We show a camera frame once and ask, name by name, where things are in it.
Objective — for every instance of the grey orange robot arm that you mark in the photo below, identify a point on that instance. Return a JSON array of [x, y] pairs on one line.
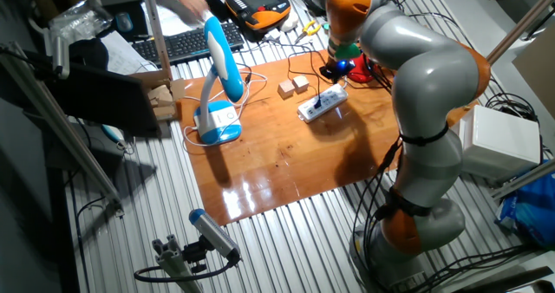
[[429, 80]]

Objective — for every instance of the dark computer mouse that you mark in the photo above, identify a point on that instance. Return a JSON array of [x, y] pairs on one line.
[[124, 22]]

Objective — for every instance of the aluminium camera mount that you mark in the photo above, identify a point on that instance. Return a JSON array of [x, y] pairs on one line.
[[173, 262]]

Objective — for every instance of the white rounded object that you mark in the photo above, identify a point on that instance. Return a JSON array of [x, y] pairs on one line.
[[289, 22]]

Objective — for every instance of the blue plastic bag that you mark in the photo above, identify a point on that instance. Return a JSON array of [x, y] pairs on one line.
[[529, 210]]

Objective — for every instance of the orange black teach pendant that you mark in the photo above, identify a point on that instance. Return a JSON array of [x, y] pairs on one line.
[[260, 7]]

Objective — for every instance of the white paper sheets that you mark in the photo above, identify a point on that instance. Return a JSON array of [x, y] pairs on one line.
[[173, 17]]

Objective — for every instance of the white plastic box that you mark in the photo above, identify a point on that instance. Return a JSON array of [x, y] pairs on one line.
[[498, 143]]

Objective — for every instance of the brown wooden board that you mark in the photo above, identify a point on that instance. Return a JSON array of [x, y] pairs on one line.
[[277, 163]]

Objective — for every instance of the light wooden block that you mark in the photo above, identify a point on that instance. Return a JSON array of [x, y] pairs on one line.
[[286, 89], [300, 83]]

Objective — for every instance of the aluminium frame bar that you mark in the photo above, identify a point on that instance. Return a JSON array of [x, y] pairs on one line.
[[60, 128], [524, 178], [154, 28], [520, 24]]

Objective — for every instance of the clear plastic bag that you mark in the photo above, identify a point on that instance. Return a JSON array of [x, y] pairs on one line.
[[80, 20]]

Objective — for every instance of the black flat monitor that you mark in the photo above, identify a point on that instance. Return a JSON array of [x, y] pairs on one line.
[[99, 98]]

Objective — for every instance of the blue white desk lamp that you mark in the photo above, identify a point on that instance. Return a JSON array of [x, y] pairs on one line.
[[223, 67]]

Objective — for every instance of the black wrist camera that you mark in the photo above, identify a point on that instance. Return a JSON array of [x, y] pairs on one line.
[[344, 67]]

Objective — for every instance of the black keyboard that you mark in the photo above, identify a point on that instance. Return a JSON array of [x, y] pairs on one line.
[[191, 43]]

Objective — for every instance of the white power strip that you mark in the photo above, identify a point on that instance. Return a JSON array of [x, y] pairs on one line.
[[323, 103]]

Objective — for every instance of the black smartphone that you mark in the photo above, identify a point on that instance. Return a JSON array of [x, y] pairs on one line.
[[217, 7]]

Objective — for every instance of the grey camera blue end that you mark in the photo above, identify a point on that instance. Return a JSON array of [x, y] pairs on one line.
[[214, 234]]

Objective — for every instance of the silver metal cylinder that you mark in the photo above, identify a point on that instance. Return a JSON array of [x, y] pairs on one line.
[[60, 56]]

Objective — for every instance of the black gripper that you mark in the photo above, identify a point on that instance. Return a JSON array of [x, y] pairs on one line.
[[331, 69]]

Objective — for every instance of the bare person hand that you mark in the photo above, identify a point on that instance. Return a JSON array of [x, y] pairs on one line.
[[193, 0]]

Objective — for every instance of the printed paper sheet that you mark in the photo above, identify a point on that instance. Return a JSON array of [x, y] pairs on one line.
[[123, 54]]

